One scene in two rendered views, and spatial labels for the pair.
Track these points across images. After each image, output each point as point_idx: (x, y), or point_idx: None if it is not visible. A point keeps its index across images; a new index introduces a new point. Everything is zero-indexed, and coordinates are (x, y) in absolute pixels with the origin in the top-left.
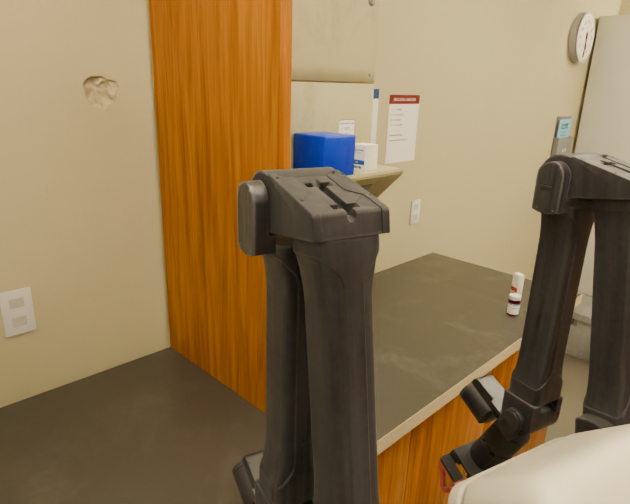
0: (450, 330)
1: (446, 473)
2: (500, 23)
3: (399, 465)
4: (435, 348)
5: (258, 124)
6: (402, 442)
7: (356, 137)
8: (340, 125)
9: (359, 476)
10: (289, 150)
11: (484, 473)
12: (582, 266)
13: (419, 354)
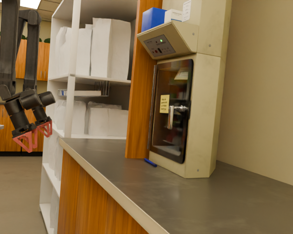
0: (219, 215)
1: (34, 137)
2: None
3: (102, 215)
4: (178, 198)
5: None
6: (103, 198)
7: (191, 9)
8: (183, 5)
9: None
10: (137, 22)
11: None
12: (1, 20)
13: (170, 190)
